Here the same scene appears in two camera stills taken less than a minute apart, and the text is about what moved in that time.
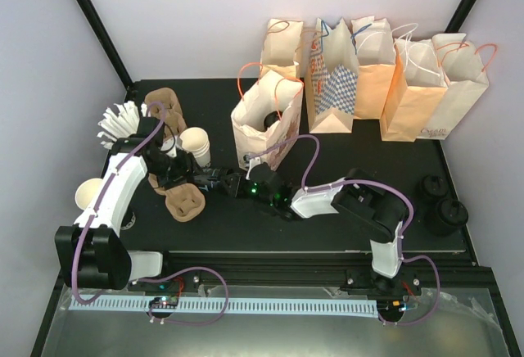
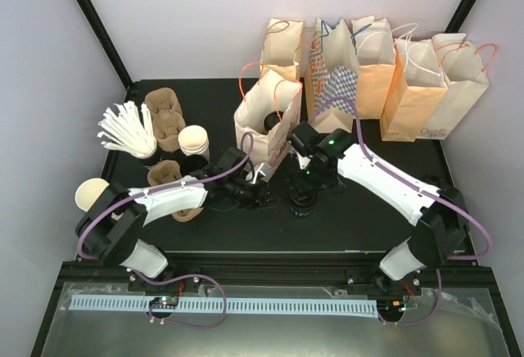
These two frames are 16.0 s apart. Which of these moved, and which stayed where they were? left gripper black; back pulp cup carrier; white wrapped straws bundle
Moved: left gripper black
Stayed: white wrapped straws bundle; back pulp cup carrier
